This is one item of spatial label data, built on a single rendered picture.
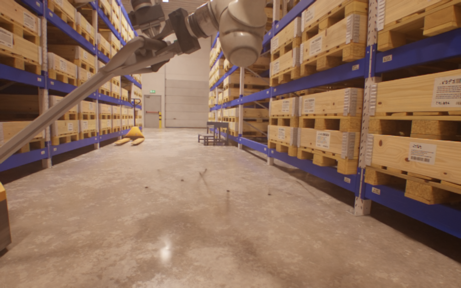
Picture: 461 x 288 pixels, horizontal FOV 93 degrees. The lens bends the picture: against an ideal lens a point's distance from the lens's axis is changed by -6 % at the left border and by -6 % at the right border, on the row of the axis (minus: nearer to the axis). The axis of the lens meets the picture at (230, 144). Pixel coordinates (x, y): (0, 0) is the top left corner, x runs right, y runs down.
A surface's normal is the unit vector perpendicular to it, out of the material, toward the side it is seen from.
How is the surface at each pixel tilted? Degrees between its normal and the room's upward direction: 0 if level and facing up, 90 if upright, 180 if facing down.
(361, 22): 90
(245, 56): 153
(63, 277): 0
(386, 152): 90
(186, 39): 101
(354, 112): 90
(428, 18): 90
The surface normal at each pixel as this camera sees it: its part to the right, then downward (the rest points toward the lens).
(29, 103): 0.22, 0.11
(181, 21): -0.27, 0.28
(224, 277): 0.03, -0.99
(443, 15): -0.97, 0.00
